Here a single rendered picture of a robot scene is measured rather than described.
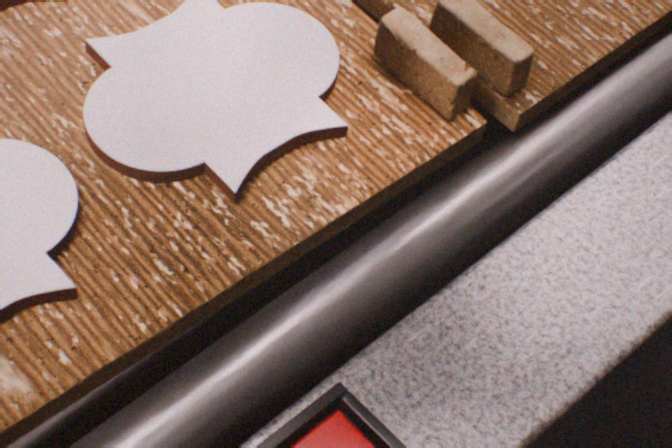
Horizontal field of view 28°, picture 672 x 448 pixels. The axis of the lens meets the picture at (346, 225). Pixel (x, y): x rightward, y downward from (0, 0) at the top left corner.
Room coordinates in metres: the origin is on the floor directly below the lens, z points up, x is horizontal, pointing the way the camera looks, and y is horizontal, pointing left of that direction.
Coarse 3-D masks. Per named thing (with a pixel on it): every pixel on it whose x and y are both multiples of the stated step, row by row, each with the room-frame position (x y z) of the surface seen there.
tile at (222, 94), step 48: (192, 0) 0.50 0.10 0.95; (96, 48) 0.45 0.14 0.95; (144, 48) 0.46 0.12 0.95; (192, 48) 0.46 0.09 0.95; (240, 48) 0.47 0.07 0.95; (288, 48) 0.48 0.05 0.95; (336, 48) 0.48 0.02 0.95; (96, 96) 0.42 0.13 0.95; (144, 96) 0.43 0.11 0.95; (192, 96) 0.43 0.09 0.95; (240, 96) 0.44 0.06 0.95; (288, 96) 0.44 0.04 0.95; (96, 144) 0.39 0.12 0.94; (144, 144) 0.40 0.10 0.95; (192, 144) 0.40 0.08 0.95; (240, 144) 0.41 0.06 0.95; (288, 144) 0.42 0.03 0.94; (240, 192) 0.39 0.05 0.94
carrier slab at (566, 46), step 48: (384, 0) 0.53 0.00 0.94; (432, 0) 0.54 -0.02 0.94; (480, 0) 0.55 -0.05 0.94; (528, 0) 0.56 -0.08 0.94; (576, 0) 0.56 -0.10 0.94; (624, 0) 0.57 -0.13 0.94; (576, 48) 0.52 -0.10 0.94; (624, 48) 0.54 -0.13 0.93; (480, 96) 0.49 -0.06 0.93; (528, 96) 0.48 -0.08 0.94
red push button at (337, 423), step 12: (324, 420) 0.28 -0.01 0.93; (336, 420) 0.28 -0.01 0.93; (348, 420) 0.28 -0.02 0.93; (312, 432) 0.27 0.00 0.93; (324, 432) 0.27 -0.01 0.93; (336, 432) 0.27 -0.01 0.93; (348, 432) 0.28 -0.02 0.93; (360, 432) 0.28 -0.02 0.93; (300, 444) 0.27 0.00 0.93; (312, 444) 0.27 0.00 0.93; (324, 444) 0.27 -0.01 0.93; (336, 444) 0.27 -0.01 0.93; (348, 444) 0.27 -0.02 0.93; (360, 444) 0.27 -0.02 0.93; (372, 444) 0.27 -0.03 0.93
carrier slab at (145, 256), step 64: (64, 0) 0.49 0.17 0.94; (128, 0) 0.50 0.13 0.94; (256, 0) 0.52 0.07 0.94; (320, 0) 0.52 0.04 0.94; (0, 64) 0.44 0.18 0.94; (64, 64) 0.45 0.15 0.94; (384, 64) 0.49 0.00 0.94; (0, 128) 0.40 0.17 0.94; (64, 128) 0.41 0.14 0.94; (384, 128) 0.44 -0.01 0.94; (448, 128) 0.45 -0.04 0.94; (128, 192) 0.37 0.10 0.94; (192, 192) 0.38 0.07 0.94; (256, 192) 0.39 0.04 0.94; (320, 192) 0.40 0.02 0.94; (384, 192) 0.41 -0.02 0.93; (64, 256) 0.33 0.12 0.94; (128, 256) 0.34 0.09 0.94; (192, 256) 0.35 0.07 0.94; (256, 256) 0.35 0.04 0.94; (64, 320) 0.30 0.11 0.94; (128, 320) 0.31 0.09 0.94; (192, 320) 0.32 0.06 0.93; (0, 384) 0.26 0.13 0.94; (64, 384) 0.27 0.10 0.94
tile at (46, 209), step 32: (0, 160) 0.37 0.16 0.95; (32, 160) 0.38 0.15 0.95; (0, 192) 0.35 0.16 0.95; (32, 192) 0.36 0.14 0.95; (64, 192) 0.36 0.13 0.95; (0, 224) 0.34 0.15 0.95; (32, 224) 0.34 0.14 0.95; (64, 224) 0.34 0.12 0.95; (0, 256) 0.32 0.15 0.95; (32, 256) 0.32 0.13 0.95; (0, 288) 0.30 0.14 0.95; (32, 288) 0.31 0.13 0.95; (64, 288) 0.31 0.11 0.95; (0, 320) 0.29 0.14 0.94
